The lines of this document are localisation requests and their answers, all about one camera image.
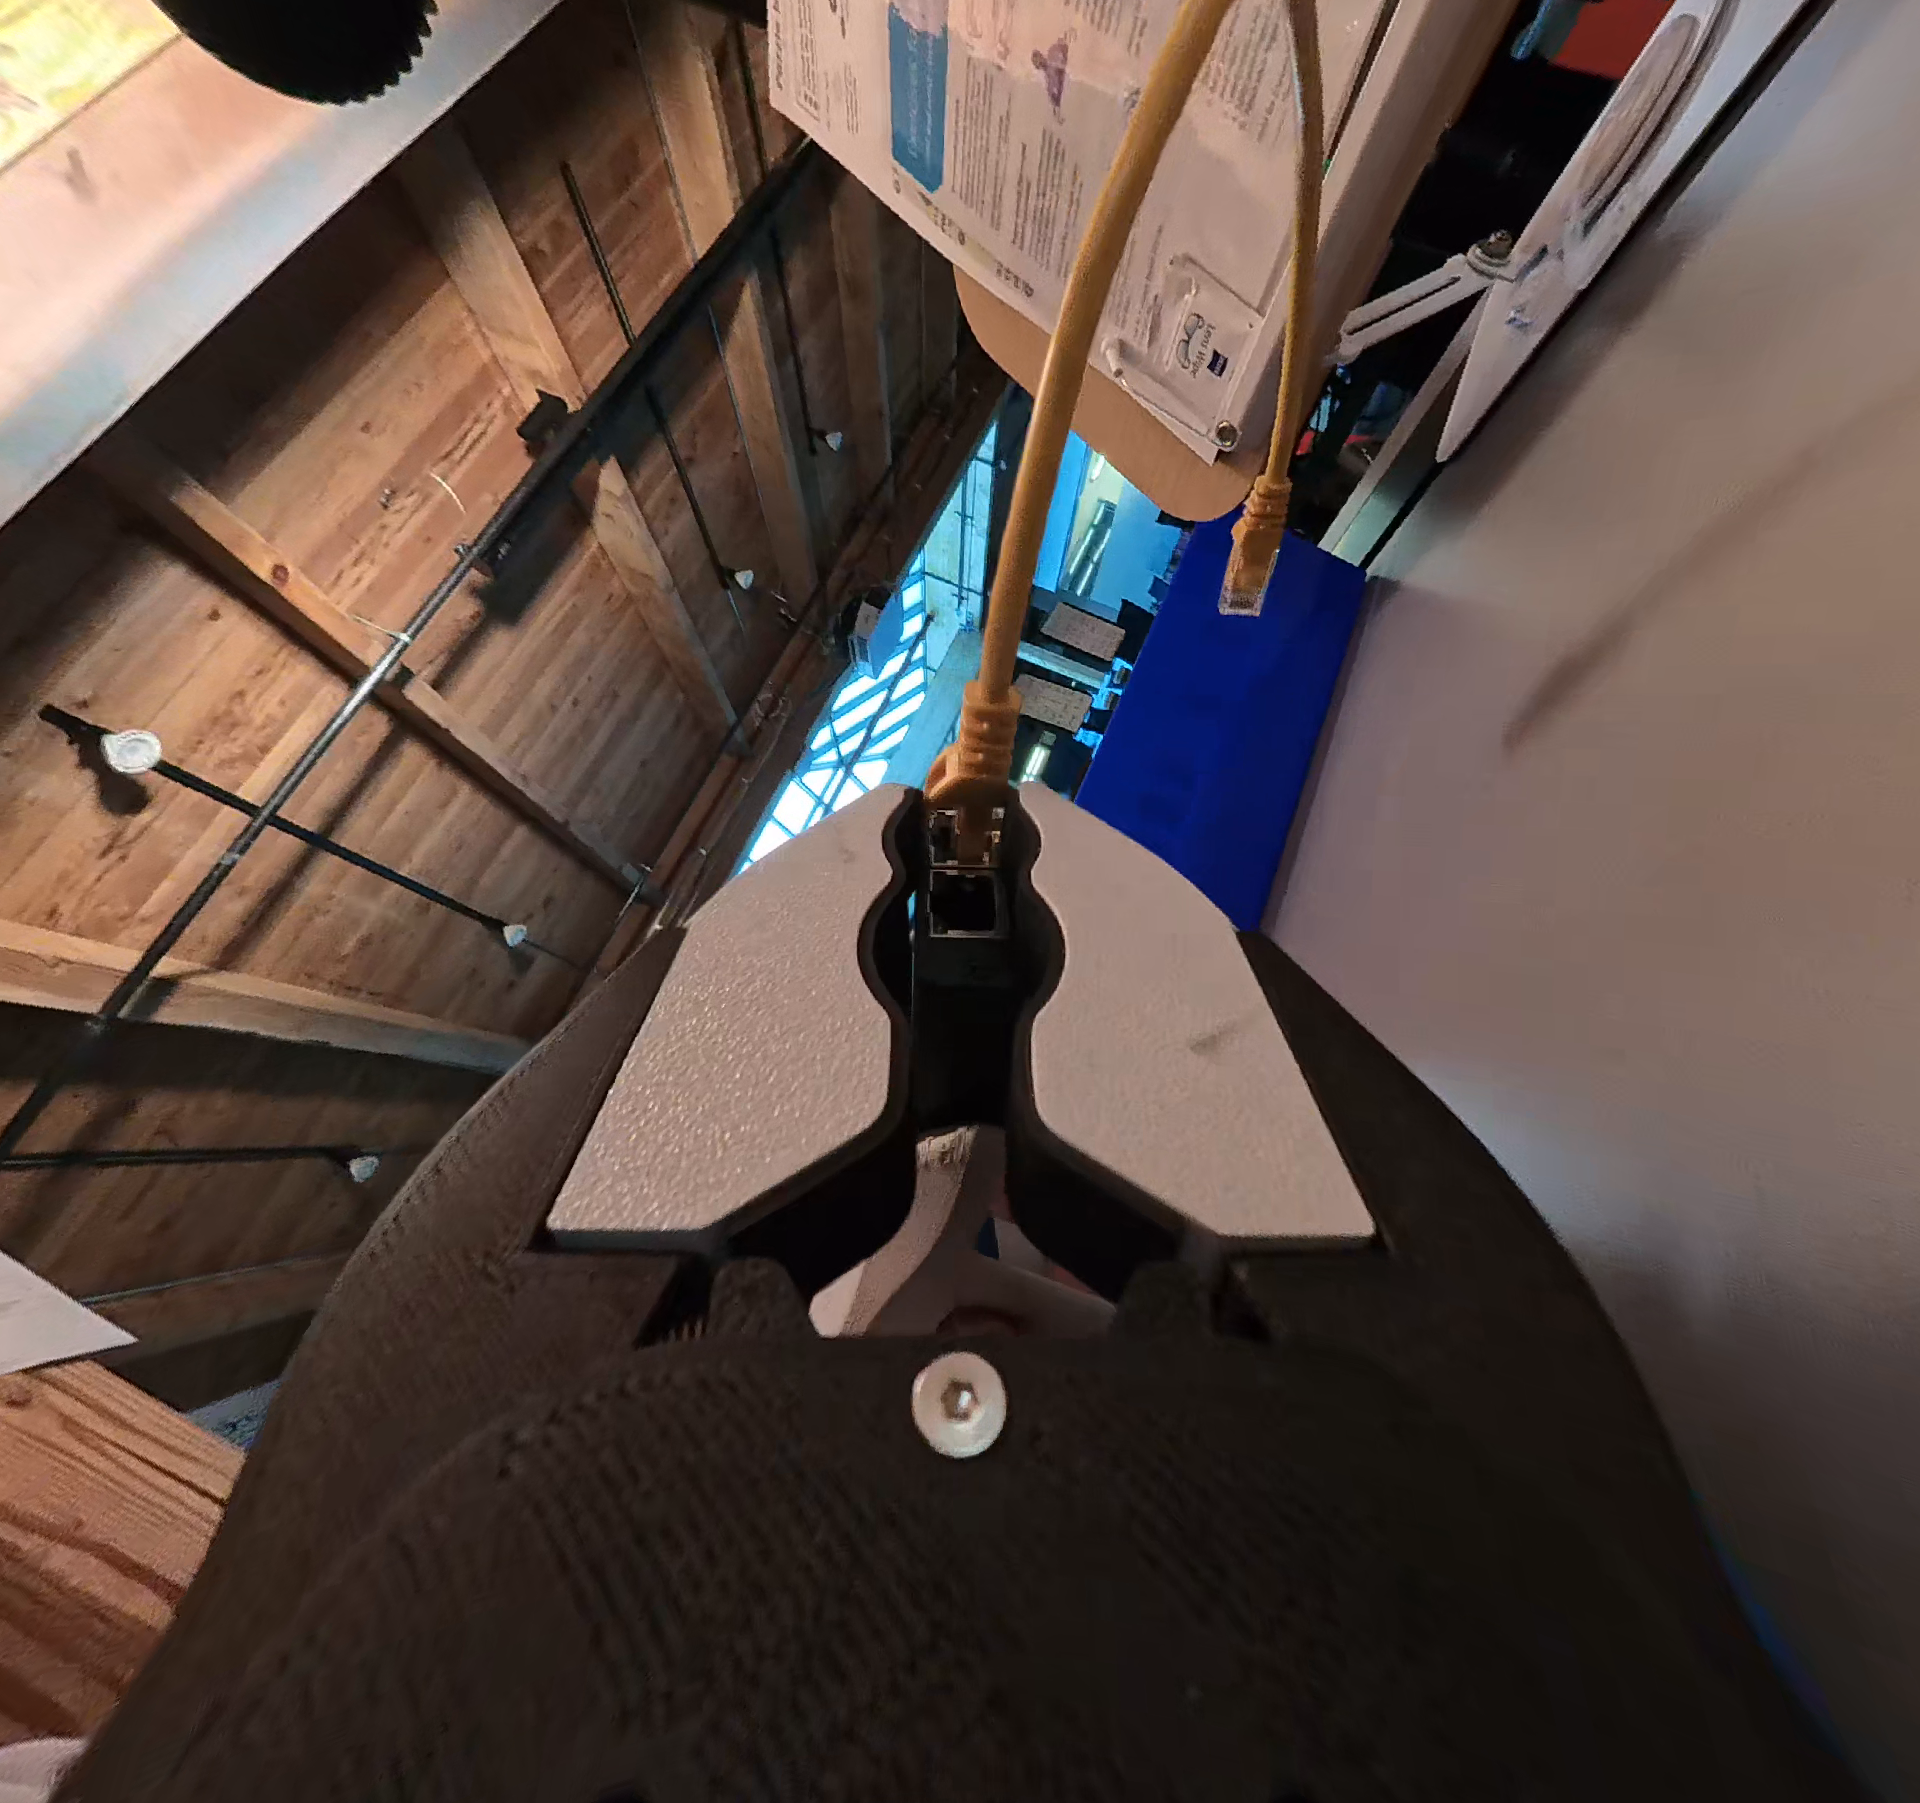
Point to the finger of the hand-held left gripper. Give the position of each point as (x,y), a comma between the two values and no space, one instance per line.
(946,1216)

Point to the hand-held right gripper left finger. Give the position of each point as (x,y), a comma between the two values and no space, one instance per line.
(737,1067)

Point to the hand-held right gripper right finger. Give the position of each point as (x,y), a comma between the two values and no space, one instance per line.
(1184,1067)

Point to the black network switch box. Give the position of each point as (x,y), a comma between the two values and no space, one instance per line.
(968,1053)

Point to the grey desk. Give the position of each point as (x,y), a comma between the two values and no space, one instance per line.
(1650,783)

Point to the blue plastic bin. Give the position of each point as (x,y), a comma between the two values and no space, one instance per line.
(1200,753)

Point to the white paper sheet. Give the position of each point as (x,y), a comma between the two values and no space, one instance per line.
(53,1316)

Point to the instruction sheet board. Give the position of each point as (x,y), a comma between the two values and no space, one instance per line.
(976,62)

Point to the black ceiling light rail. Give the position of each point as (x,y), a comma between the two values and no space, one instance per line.
(547,419)

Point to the white bracket panel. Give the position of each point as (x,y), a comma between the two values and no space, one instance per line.
(1634,107)

